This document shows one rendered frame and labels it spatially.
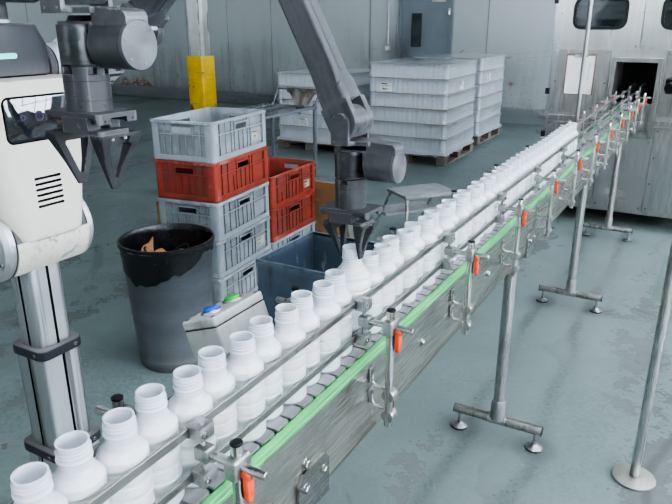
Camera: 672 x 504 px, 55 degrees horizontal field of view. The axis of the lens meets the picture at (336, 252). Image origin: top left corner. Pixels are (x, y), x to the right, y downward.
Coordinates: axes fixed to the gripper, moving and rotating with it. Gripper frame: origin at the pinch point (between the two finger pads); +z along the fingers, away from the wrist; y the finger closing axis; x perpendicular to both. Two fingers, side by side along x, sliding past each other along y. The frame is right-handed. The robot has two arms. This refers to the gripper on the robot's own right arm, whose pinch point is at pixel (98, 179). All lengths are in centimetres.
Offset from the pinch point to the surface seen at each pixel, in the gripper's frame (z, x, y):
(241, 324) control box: 30.8, 24.6, 3.2
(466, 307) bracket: 45, 84, 26
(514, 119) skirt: 127, 1057, -214
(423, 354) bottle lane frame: 53, 69, 21
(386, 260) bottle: 26, 55, 17
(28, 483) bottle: 23.4, -27.0, 16.8
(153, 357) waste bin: 131, 139, -143
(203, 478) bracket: 35.3, -6.7, 20.9
